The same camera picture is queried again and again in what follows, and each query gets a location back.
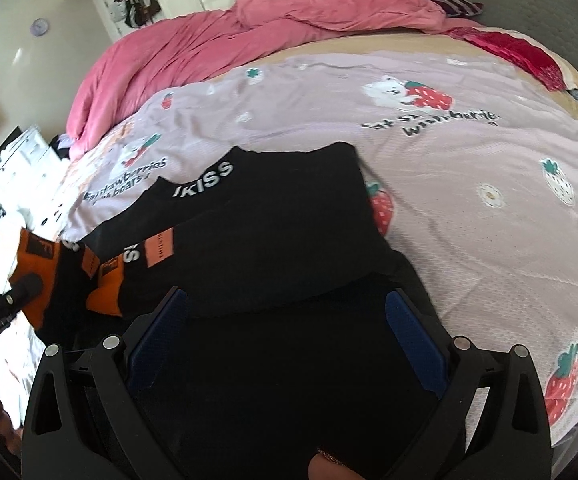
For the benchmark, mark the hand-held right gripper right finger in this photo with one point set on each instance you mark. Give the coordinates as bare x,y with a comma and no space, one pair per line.
414,335

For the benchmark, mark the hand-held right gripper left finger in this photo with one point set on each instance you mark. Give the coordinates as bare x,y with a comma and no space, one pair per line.
161,330

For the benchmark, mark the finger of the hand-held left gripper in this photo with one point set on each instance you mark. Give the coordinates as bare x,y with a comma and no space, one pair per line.
25,287

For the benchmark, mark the black shirt with orange patches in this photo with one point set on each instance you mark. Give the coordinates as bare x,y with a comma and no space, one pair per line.
279,220

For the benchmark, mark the dark clothes heap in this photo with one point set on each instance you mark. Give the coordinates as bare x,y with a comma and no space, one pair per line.
63,146

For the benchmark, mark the person's right hand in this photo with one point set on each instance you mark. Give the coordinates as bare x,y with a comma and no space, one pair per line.
331,467

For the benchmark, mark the white drawer cabinet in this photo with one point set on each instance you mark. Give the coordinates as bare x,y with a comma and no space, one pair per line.
24,152

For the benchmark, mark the strawberry bear printed bed sheet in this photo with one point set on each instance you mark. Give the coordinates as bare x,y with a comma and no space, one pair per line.
469,200

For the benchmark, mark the pink duvet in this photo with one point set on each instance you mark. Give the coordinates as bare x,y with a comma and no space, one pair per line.
194,50

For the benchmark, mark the red cloth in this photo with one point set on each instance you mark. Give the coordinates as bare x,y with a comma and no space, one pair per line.
514,52

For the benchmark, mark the beige bed sheet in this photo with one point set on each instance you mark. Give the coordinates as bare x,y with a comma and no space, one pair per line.
569,77

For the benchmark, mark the hanging bags on door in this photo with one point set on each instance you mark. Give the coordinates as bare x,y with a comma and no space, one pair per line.
139,7

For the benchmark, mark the dark striped pillow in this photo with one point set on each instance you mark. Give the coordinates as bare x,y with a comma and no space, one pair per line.
451,4

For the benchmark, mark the round purple wall clock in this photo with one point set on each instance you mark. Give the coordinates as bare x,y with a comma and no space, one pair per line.
40,26

